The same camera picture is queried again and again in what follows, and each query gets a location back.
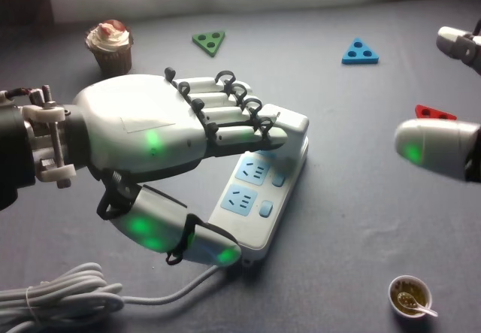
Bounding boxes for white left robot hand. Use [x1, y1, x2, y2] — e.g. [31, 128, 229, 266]
[71, 66, 289, 267]

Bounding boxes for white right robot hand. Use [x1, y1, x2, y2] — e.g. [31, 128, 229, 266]
[394, 19, 481, 183]

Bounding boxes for white power strip blue sockets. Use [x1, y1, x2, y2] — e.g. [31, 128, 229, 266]
[207, 103, 310, 268]

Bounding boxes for red triangle block with holes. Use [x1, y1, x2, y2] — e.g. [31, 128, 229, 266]
[414, 104, 458, 122]

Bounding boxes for toy cupcake white frosting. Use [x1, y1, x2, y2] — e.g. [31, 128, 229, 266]
[84, 19, 135, 76]

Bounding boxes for grey table cloth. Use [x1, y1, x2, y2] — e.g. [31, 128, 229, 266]
[0, 0, 481, 333]

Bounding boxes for green triangle block three holes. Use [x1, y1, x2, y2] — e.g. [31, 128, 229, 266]
[191, 30, 227, 59]

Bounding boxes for blue triangle block three holes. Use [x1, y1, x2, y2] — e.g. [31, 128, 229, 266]
[340, 37, 380, 65]

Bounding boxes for small white bowl of soup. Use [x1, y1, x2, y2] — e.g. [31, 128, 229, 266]
[388, 274, 434, 319]

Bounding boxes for small white spoon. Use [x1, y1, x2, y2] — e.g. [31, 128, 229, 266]
[397, 291, 440, 318]

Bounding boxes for grey power strip cable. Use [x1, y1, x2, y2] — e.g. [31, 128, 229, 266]
[0, 261, 223, 333]

